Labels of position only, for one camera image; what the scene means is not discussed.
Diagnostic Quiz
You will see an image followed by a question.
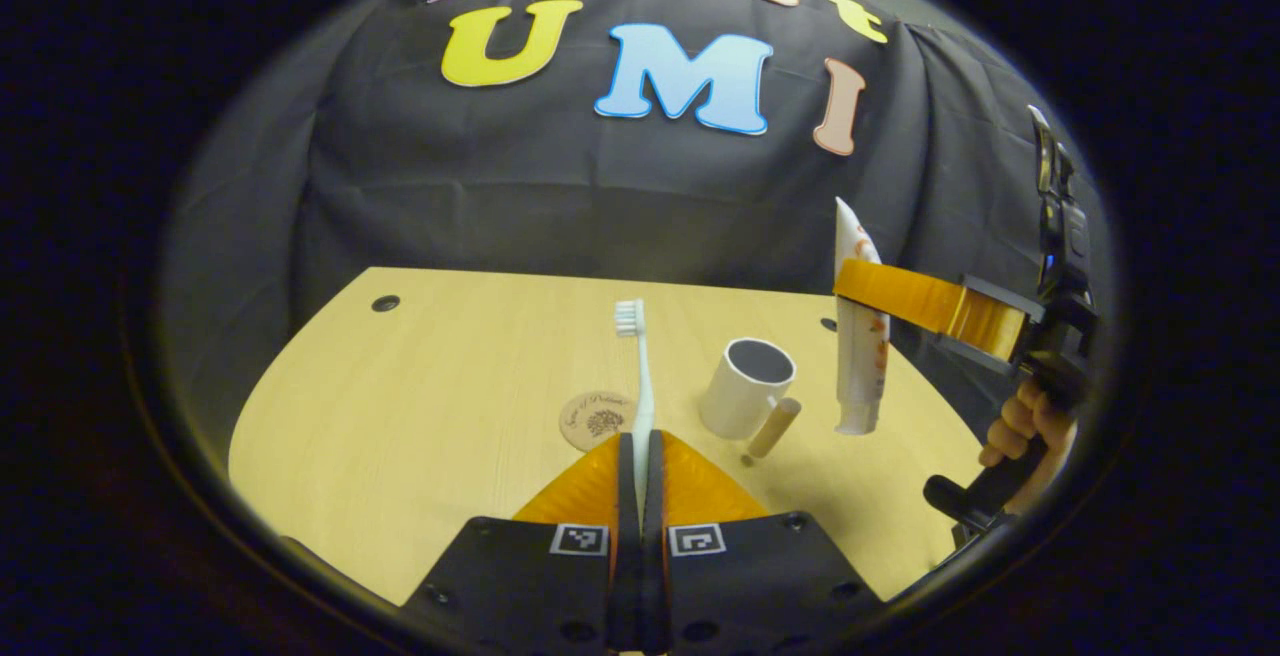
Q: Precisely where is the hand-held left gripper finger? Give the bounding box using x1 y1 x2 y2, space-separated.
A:
645 429 886 656
400 431 641 656

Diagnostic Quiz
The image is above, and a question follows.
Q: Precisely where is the white toothpaste tube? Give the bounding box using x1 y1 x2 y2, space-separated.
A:
833 197 892 436

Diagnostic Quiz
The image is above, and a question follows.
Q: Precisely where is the round brown cork coaster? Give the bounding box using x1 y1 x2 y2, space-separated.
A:
558 391 638 453

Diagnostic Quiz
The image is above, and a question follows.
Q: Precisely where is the pale green white toothbrush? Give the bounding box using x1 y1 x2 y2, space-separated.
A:
613 299 657 522

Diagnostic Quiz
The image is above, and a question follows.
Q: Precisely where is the white cup with wooden handle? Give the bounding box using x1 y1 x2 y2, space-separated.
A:
698 338 803 467

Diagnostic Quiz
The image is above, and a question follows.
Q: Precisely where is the black backdrop cloth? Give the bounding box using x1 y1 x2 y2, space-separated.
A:
165 0 1116 477

